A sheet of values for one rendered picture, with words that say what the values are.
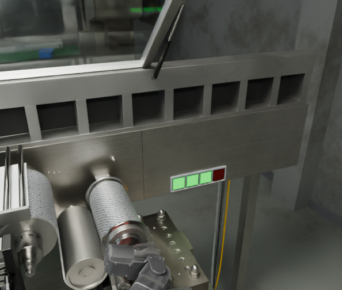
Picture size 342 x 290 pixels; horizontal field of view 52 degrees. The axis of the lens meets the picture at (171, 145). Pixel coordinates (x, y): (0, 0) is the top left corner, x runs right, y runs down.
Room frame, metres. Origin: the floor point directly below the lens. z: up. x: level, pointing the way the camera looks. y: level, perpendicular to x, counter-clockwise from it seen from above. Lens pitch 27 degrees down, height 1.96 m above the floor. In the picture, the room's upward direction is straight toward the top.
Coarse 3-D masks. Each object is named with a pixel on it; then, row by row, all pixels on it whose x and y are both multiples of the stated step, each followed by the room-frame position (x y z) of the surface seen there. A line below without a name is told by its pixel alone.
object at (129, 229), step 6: (120, 228) 0.76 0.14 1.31; (126, 228) 0.76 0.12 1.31; (132, 228) 0.76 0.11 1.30; (138, 228) 0.77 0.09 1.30; (114, 234) 0.75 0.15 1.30; (120, 234) 0.75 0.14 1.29; (138, 234) 0.77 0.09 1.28; (144, 234) 0.78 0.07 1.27; (108, 240) 0.74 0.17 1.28; (114, 240) 0.74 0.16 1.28; (144, 240) 0.78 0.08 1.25
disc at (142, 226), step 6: (126, 222) 0.77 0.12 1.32; (132, 222) 0.77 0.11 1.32; (138, 222) 0.78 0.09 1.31; (114, 228) 0.75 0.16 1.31; (144, 228) 0.79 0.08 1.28; (108, 234) 0.75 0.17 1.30; (150, 234) 0.79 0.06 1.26; (102, 240) 0.74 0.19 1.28; (102, 246) 0.74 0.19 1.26; (102, 252) 0.74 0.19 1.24
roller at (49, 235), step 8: (16, 224) 0.67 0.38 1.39; (24, 224) 0.68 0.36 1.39; (32, 224) 0.68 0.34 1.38; (40, 224) 0.69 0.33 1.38; (48, 224) 0.70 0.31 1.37; (8, 232) 0.66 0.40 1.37; (16, 232) 0.67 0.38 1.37; (40, 232) 0.69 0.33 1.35; (48, 232) 0.70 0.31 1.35; (56, 232) 0.70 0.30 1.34; (48, 240) 0.69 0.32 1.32; (56, 240) 0.70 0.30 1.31; (48, 248) 0.69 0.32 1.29
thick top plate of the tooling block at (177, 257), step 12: (144, 216) 1.16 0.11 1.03; (156, 216) 1.16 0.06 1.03; (168, 216) 1.16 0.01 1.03; (156, 228) 1.08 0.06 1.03; (168, 228) 1.08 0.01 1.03; (156, 240) 1.02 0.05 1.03; (168, 240) 1.02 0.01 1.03; (180, 240) 1.02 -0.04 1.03; (168, 252) 0.95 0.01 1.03; (180, 252) 0.95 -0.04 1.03; (168, 264) 0.90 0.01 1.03; (180, 264) 0.90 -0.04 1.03; (192, 264) 0.90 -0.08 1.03; (180, 276) 0.84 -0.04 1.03; (204, 276) 0.84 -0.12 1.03; (192, 288) 0.80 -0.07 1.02; (204, 288) 0.82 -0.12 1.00
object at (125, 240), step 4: (120, 236) 0.75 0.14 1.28; (124, 236) 0.75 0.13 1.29; (128, 236) 0.75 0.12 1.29; (132, 236) 0.75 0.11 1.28; (136, 236) 0.76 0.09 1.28; (120, 240) 0.74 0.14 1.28; (124, 240) 0.74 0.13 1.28; (128, 240) 0.75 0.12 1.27; (132, 240) 0.75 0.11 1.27; (136, 240) 0.76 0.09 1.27; (116, 244) 0.74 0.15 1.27; (120, 244) 0.74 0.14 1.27; (124, 244) 0.74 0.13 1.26; (128, 244) 0.75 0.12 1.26; (132, 244) 0.76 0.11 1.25; (136, 244) 0.76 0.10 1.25
